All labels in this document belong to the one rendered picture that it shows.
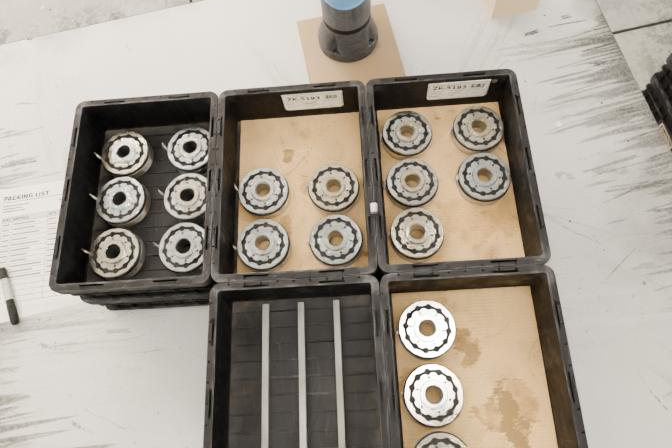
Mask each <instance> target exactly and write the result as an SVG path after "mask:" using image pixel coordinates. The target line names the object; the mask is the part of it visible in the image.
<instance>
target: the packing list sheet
mask: <svg viewBox="0 0 672 448"><path fill-rule="evenodd" d="M63 186H64V180H62V181H56V182H50V183H43V184H37V185H31V186H24V187H18V188H10V189H1V190H0V268H1V267H5V268H6V269H7V273H8V277H9V281H10V285H11V289H12V293H13V297H14V301H15V305H16V308H17V312H18V316H19V318H22V317H26V316H30V315H34V314H38V313H42V312H46V311H50V310H54V309H58V308H62V307H66V306H70V305H74V304H78V303H82V302H83V301H82V300H81V299H80V297H79V296H72V295H70V294H66V295H63V294H59V293H56V292H54V291H52V290H51V289H50V288H49V277H50V270H51V264H52V257H53V251H54V244H55V238H56V231H57V225H58V219H59V212H60V206H61V199H62V193H63ZM6 307H7V306H6V302H5V298H4V294H3V290H2V286H1V282H0V323H2V322H6V321H10V320H9V316H8V312H7V308H6Z"/></svg>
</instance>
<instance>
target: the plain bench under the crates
mask: <svg viewBox="0 0 672 448"><path fill-rule="evenodd" d="M383 3H384V5H385V8H386V11H387V15H388V18H389V21H390V24H391V28H392V31H393V34H394V37H395V41H396V44H397V47H398V50H399V54H400V57H401V60H402V63H403V67H404V70H405V73H406V76H415V75H428V74H441V73H454V72H467V71H480V70H493V69H511V70H513V71H514V72H515V73H516V75H517V80H518V85H519V90H520V95H521V101H522V106H523V111H524V116H525V121H526V126H527V132H528V137H529V142H530V147H531V152H532V157H533V163H534V168H535V173H536V178H537V183H538V189H539V194H540V199H541V204H542V209H543V214H544V220H545V225H546V230H547V235H548V240H549V245H550V251H551V258H550V260H549V261H548V262H547V263H546V264H545V265H547V266H549V267H550V268H551V269H552V270H553V271H554V273H555V276H556V282H557V287H558V292H559V297H560V302H561V308H562V313H563V318H564V323H565V328H566V333H567V339H568V344H569V349H570V354H571V359H572V364H573V370H574V375H575V380H576V385H577V390H578V395H579V401H580V406H581V411H582V416H583V421H584V427H585V432H586V437H587V442H588V447H589V448H672V152H671V150H670V148H669V146H668V144H667V142H666V140H665V138H664V136H663V134H662V132H661V130H660V128H659V126H658V124H657V122H656V120H655V118H654V116H653V114H652V112H651V110H650V108H649V106H648V104H647V102H646V100H645V98H644V96H643V94H642V92H641V90H640V88H639V86H638V84H637V82H636V80H635V78H634V76H633V74H632V72H631V69H630V67H629V65H628V63H627V61H626V59H625V57H624V55H623V53H622V51H621V49H620V47H619V45H618V43H617V41H616V39H615V37H614V35H613V33H612V31H611V29H610V27H609V25H608V23H607V21H606V19H605V17H604V15H603V13H602V11H601V9H600V7H599V5H598V3H597V1H596V0H539V3H538V5H537V8H536V10H532V11H527V12H523V13H518V14H513V15H509V16H504V17H500V18H495V19H490V16H489V14H488V11H487V9H486V6H485V4H484V1H483V0H371V6H373V5H378V4H383ZM321 16H322V9H321V1H320V0H201V1H196V2H191V3H187V4H182V5H178V6H173V7H169V8H164V9H159V10H155V11H150V12H146V13H141V14H137V15H132V16H127V17H123V18H118V19H114V20H109V21H105V22H100V23H96V24H91V25H86V26H82V27H77V28H73V29H68V30H64V31H59V32H54V33H50V34H45V35H41V36H36V37H32V38H27V39H23V40H18V41H13V42H9V43H4V44H0V190H1V189H10V188H18V187H24V186H31V185H37V184H43V183H50V182H56V181H62V180H65V174H66V167H67V161H68V154H69V148H70V141H71V135H72V128H73V122H74V116H75V109H76V107H77V105H78V104H79V103H81V102H83V101H90V100H103V99H116V98H129V97H142V96H155V95H168V94H181V93H194V92H207V91H211V92H214V93H216V94H217V96H218V98H219V95H220V94H221V93H222V92H223V91H225V90H233V89H246V88H259V87H272V86H285V85H298V84H310V80H309V75H308V71H307V66H306V62H305V57H304V53H303V48H302V44H301V40H300V35H299V31H298V26H297V21H301V20H306V19H311V18H316V17H321ZM208 321H209V305H208V306H190V307H172V308H154V309H136V310H118V311H110V310H108V309H107V308H106V306H100V305H91V304H88V303H85V302H82V303H78V304H74V305H70V306H66V307H62V308H58V309H54V310H50V311H46V312H42V313H38V314H34V315H30V316H26V317H22V318H19V323H18V324H17V325H12V324H11V323H10V321H6V322H2V323H0V448H203V434H204V411H205V389H206V366H207V344H208Z"/></svg>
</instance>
